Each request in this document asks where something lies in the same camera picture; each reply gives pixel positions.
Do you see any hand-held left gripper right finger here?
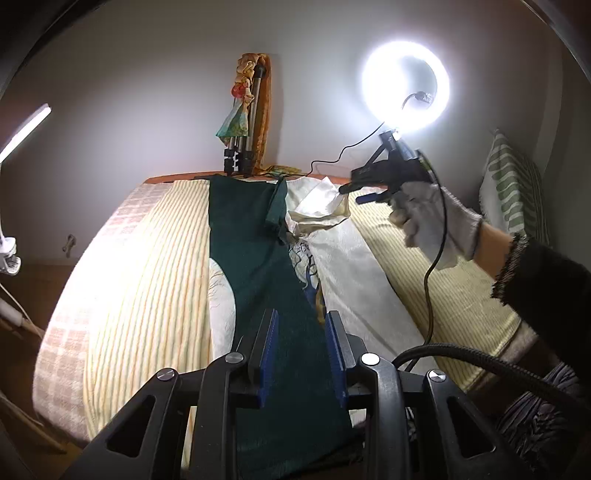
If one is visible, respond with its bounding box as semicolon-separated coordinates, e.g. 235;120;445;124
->
324;310;532;480

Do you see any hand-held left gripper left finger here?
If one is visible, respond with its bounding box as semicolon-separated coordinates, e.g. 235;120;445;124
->
60;308;280;480

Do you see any cream white garment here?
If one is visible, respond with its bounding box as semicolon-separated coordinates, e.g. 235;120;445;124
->
208;175;440;376

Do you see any dark green garment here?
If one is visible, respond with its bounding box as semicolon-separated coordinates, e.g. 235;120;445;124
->
209;176;366;480

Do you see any person's right forearm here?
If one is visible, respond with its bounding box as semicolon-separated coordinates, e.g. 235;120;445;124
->
475;220;591;358

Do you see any person's right hand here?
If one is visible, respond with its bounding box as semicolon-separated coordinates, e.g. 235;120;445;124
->
389;181;484;271

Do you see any green striped pillow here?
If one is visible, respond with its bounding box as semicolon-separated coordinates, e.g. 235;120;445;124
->
479;128;551;246

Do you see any orange cloth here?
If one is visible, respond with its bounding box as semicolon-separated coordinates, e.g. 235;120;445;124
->
240;52;276;172

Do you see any colourful patterned cloth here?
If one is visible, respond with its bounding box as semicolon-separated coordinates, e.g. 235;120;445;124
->
216;54;260;142

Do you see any yellow striped blanket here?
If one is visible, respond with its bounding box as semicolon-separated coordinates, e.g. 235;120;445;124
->
85;179;523;468

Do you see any pink checkered bed sheet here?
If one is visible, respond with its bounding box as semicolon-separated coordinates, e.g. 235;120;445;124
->
33;184;177;440

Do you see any person's striped clothing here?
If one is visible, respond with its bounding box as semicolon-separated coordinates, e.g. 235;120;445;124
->
496;362;591;480

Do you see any white lamp clamp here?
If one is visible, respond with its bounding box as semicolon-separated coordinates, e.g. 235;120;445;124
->
0;235;22;276

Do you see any white bar desk lamp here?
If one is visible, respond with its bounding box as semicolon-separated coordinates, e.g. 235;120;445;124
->
0;104;52;163

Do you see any thin black ring light cable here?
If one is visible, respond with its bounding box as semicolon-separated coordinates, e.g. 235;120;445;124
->
310;92;437;177

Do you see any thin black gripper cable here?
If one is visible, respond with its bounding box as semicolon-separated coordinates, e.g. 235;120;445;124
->
422;178;450;346

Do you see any white ring light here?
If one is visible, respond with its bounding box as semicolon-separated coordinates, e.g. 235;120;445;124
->
361;41;450;131

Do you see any silver camera tripod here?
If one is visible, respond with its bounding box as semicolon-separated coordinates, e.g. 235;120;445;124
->
225;67;269;177

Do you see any thick black braided cable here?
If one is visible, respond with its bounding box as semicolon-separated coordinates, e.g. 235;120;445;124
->
392;344;583;418

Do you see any wooden bed frame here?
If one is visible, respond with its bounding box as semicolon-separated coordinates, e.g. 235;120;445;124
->
141;171;352;186

